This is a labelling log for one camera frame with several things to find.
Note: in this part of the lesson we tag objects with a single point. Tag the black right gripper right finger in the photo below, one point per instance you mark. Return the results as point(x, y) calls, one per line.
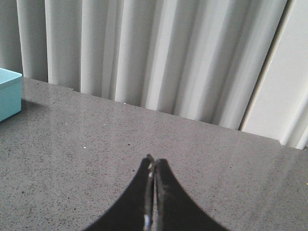
point(176, 210)

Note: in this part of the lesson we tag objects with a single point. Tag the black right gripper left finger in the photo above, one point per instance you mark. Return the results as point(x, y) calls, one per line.
point(133, 210)

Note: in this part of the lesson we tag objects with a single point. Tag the light blue storage box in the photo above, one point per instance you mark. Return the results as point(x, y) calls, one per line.
point(10, 93)

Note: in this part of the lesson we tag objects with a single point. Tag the grey pleated curtain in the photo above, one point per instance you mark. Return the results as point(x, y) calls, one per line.
point(239, 64)

